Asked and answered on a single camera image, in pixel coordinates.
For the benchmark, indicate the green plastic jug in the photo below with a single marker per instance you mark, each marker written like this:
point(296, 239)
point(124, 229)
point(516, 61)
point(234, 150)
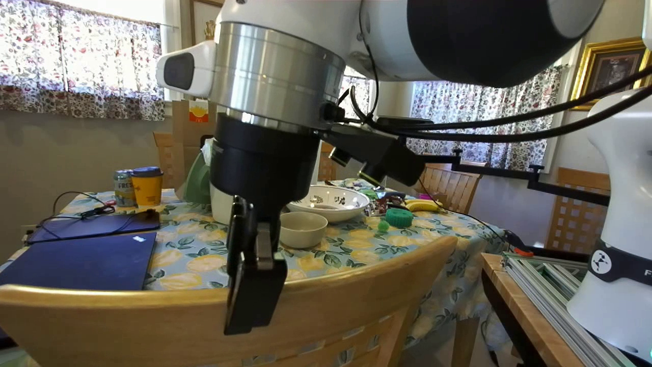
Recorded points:
point(197, 181)

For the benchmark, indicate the light wooden chair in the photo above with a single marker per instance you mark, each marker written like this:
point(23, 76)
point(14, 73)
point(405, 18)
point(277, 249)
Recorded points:
point(153, 326)

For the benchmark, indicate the orange and black clamp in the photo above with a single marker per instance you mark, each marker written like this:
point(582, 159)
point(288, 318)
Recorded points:
point(519, 247)

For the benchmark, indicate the drink can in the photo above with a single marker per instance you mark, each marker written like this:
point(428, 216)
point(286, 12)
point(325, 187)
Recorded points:
point(122, 188)

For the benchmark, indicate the yellow cup with blue lid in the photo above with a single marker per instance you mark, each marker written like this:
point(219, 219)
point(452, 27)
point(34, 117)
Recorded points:
point(147, 189)

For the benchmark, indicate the small beige bowl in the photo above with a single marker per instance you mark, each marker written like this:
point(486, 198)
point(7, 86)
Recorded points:
point(303, 229)

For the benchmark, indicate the wooden framed picture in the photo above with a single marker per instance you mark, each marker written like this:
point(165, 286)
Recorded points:
point(201, 15)

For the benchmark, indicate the white patterned bowl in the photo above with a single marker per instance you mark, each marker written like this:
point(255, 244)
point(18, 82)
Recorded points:
point(331, 203)

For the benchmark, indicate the floral curtain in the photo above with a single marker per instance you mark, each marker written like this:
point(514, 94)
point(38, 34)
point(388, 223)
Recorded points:
point(359, 94)
point(76, 61)
point(484, 117)

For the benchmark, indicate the lattice back wooden chair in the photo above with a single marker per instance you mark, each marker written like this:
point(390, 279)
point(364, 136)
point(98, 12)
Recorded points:
point(164, 160)
point(326, 165)
point(451, 188)
point(575, 219)

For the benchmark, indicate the gold framed picture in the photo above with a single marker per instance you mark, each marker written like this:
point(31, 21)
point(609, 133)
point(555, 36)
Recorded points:
point(608, 66)

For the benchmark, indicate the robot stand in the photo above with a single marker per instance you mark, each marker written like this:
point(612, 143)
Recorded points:
point(530, 316)

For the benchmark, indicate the green round lid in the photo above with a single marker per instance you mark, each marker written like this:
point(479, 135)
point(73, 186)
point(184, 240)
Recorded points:
point(399, 217)

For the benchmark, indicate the large dark blue notebook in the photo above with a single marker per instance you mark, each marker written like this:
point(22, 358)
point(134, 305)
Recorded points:
point(81, 262)

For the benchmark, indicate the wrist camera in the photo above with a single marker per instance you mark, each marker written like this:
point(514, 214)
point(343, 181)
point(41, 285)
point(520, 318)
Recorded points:
point(379, 150)

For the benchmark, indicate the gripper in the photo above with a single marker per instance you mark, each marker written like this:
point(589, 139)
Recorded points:
point(265, 163)

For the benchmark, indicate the banana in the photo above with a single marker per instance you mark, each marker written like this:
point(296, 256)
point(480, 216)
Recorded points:
point(423, 205)

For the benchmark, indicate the brown paper bag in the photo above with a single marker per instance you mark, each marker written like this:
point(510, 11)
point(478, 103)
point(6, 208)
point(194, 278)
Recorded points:
point(187, 132)

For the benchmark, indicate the heap of small items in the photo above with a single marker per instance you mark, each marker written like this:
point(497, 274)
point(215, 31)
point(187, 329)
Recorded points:
point(382, 201)

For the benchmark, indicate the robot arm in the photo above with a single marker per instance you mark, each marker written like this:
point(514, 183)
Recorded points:
point(280, 66)

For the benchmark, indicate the small green ball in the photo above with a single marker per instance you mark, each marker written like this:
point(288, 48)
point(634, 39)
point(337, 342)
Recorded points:
point(383, 226)

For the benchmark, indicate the white container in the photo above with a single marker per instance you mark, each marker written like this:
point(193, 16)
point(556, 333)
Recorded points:
point(220, 206)

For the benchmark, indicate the lemon print tablecloth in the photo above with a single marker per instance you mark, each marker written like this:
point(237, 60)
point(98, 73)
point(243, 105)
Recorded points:
point(351, 244)

